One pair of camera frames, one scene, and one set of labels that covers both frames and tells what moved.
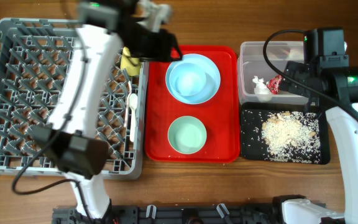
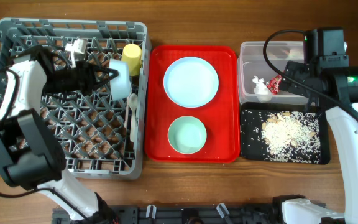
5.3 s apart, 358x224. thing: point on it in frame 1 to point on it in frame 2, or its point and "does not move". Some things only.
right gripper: x=297 y=70 does not move
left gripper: x=165 y=51 to x=84 y=66
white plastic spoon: x=133 y=104 does not move
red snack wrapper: x=274 y=84 does not move
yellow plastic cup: x=130 y=65 does not move
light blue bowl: x=187 y=79 to x=120 y=86
